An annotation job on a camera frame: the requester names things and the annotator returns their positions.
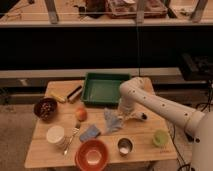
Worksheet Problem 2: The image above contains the green plastic cup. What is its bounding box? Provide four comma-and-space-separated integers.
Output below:
152, 130, 169, 147

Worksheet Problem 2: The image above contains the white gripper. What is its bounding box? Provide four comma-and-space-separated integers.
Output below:
118, 98, 137, 119

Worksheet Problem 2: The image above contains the yellow banana toy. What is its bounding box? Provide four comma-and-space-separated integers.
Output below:
51, 93, 66, 103

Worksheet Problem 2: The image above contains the small metal cup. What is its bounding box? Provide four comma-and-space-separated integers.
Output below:
118, 138, 133, 156

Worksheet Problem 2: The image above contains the dark bowl with nuts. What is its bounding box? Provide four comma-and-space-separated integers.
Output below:
34, 98, 57, 121

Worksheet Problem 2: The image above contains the white paper cup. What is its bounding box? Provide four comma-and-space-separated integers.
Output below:
46, 125, 66, 148

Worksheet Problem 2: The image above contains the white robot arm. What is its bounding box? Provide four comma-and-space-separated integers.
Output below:
118, 77, 213, 171

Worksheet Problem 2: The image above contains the green plastic tray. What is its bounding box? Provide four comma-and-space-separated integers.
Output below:
81, 73, 131, 106

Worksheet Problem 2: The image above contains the orange bowl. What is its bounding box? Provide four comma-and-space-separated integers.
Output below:
75, 139, 109, 171

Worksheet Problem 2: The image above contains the peach fruit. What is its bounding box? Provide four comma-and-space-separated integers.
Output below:
75, 107, 87, 121

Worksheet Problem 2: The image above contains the white handled dish brush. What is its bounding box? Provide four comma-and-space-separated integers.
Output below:
136, 112, 147, 121

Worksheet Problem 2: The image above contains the long shelf ledge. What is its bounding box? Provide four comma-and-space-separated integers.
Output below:
0, 67, 181, 79

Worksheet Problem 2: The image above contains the silver fork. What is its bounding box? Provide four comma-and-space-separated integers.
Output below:
63, 122, 81, 155

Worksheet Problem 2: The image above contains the blue sponge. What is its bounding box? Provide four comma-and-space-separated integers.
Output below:
79, 125, 101, 142

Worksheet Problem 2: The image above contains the wooden table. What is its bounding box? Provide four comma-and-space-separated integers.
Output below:
23, 77, 178, 169

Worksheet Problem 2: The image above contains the black cable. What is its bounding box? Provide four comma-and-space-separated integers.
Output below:
164, 116, 190, 171

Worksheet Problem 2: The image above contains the blue grey cloth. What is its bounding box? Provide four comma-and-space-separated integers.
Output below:
104, 108, 122, 133

